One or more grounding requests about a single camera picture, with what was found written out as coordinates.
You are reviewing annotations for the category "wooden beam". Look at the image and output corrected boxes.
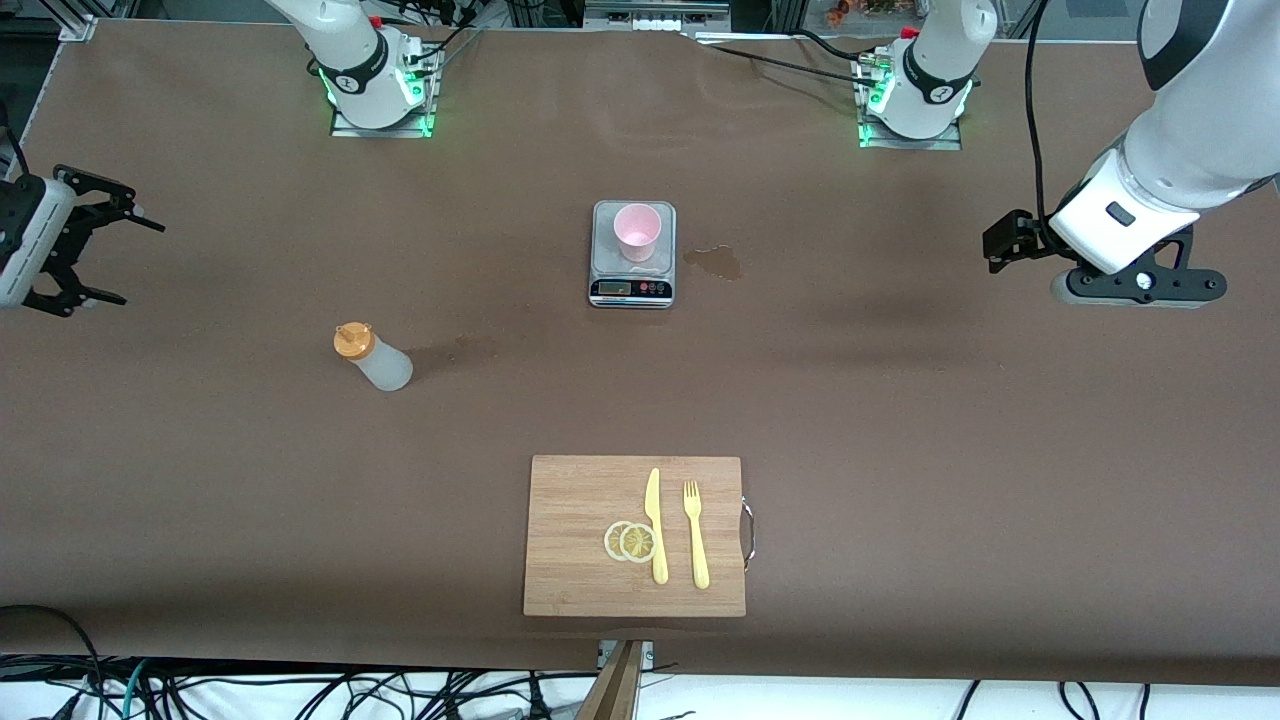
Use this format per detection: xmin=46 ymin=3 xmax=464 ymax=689
xmin=578 ymin=640 xmax=646 ymax=720

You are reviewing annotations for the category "silver digital kitchen scale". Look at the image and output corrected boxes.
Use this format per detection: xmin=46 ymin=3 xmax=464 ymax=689
xmin=588 ymin=200 xmax=678 ymax=310

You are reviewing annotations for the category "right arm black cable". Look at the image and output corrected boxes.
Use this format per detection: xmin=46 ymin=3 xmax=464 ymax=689
xmin=0 ymin=95 xmax=29 ymax=186

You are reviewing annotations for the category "yellow plastic fork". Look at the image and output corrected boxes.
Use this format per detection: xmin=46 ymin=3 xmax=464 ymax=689
xmin=682 ymin=480 xmax=711 ymax=590

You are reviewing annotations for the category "teal cable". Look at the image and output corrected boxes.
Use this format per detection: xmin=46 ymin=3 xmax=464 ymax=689
xmin=120 ymin=658 xmax=153 ymax=720

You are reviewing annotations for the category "brown table cover sheet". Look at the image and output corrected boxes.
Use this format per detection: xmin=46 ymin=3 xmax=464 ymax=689
xmin=0 ymin=18 xmax=1280 ymax=691

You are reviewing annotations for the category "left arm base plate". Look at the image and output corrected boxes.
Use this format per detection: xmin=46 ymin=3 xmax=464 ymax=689
xmin=858 ymin=50 xmax=964 ymax=151

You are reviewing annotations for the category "yellow plastic knife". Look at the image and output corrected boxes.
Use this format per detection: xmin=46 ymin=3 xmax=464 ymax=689
xmin=644 ymin=467 xmax=670 ymax=586

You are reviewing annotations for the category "white power strip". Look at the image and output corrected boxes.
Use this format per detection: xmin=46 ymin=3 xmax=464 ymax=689
xmin=585 ymin=0 xmax=731 ymax=33

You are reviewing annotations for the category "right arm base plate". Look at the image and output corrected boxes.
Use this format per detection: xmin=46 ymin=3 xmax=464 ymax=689
xmin=330 ymin=40 xmax=438 ymax=139

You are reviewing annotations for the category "clear squeeze bottle orange cap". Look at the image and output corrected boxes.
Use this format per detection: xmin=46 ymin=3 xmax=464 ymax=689
xmin=333 ymin=321 xmax=414 ymax=393

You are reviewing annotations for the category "pink cup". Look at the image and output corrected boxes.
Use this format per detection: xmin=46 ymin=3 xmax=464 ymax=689
xmin=613 ymin=203 xmax=664 ymax=264

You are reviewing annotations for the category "wooden cutting board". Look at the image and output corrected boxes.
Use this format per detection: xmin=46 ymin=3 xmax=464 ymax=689
xmin=522 ymin=455 xmax=748 ymax=619

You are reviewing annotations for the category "brown liquid puddle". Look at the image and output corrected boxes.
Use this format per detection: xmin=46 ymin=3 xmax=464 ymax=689
xmin=683 ymin=245 xmax=744 ymax=283

